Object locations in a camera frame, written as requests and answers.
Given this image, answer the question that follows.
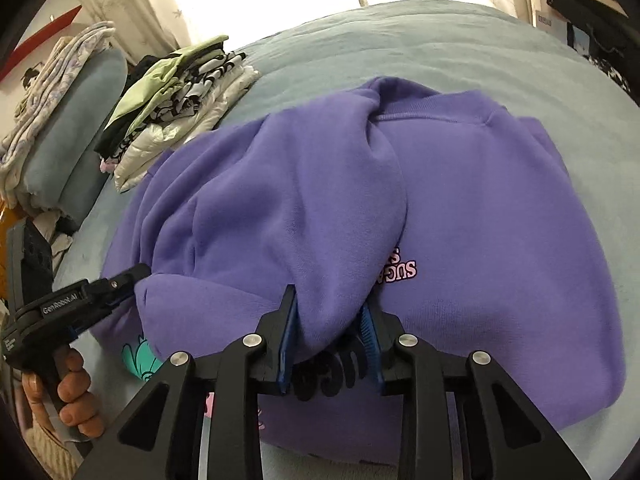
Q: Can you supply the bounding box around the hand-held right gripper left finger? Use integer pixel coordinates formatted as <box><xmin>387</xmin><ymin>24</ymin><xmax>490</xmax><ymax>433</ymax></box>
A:
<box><xmin>82</xmin><ymin>285</ymin><xmax>301</xmax><ymax>480</ymax></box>

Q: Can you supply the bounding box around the purple printed hoodie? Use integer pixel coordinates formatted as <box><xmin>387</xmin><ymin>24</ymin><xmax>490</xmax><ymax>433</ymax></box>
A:
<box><xmin>100</xmin><ymin>76</ymin><xmax>628</xmax><ymax>461</ymax></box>

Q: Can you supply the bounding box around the person's left hand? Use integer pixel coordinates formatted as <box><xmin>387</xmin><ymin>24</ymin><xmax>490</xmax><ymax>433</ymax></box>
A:
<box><xmin>22</xmin><ymin>347</ymin><xmax>106</xmax><ymax>443</ymax></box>

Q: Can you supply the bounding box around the white cartoon printed board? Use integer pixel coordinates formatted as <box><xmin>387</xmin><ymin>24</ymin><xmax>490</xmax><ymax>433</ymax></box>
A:
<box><xmin>0</xmin><ymin>5</ymin><xmax>84</xmax><ymax>111</ymax></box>

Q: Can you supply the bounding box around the small white box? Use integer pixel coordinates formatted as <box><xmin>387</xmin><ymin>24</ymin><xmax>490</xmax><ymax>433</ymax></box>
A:
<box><xmin>534</xmin><ymin>9</ymin><xmax>569</xmax><ymax>42</ymax></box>

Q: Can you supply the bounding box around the black bag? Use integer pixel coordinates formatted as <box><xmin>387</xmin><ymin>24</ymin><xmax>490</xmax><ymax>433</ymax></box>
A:
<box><xmin>545</xmin><ymin>0</ymin><xmax>640</xmax><ymax>107</ymax></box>

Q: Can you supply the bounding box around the folded black-white patterned garment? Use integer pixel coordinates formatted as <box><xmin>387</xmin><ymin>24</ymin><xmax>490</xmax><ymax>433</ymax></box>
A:
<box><xmin>134</xmin><ymin>50</ymin><xmax>251</xmax><ymax>127</ymax></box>

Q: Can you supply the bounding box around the beige crumpled cloth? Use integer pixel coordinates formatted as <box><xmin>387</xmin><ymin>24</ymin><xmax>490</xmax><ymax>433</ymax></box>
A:
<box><xmin>27</xmin><ymin>207</ymin><xmax>77</xmax><ymax>272</ymax></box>

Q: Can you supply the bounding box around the folded white shiny jacket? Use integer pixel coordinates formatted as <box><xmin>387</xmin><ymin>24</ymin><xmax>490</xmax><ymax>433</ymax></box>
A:
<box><xmin>114</xmin><ymin>67</ymin><xmax>264</xmax><ymax>194</ymax></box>

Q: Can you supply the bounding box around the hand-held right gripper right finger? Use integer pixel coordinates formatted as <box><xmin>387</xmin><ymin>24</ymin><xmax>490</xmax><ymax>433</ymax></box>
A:
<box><xmin>357</xmin><ymin>302</ymin><xmax>591</xmax><ymax>480</ymax></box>

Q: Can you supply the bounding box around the folded black garment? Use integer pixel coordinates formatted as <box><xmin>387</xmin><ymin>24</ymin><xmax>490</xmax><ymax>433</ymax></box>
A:
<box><xmin>95</xmin><ymin>55</ymin><xmax>166</xmax><ymax>159</ymax></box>

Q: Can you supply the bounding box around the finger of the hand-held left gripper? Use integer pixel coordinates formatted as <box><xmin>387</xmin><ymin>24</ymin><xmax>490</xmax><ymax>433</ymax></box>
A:
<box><xmin>70</xmin><ymin>290</ymin><xmax>137</xmax><ymax>336</ymax></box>
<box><xmin>89</xmin><ymin>263</ymin><xmax>152</xmax><ymax>306</ymax></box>

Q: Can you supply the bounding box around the folded floral quilt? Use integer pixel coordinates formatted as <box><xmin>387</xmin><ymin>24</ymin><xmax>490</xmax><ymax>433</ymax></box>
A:
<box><xmin>0</xmin><ymin>21</ymin><xmax>117</xmax><ymax>196</ymax></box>

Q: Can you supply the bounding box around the blue-grey pillow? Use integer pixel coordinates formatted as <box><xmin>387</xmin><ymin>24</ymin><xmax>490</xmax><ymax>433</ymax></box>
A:
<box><xmin>22</xmin><ymin>49</ymin><xmax>129</xmax><ymax>206</ymax></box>
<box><xmin>59</xmin><ymin>130</ymin><xmax>117</xmax><ymax>234</ymax></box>

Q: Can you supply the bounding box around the folded light green garment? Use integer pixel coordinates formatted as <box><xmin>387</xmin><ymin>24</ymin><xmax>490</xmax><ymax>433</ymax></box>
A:
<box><xmin>102</xmin><ymin>35</ymin><xmax>229</xmax><ymax>134</ymax></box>

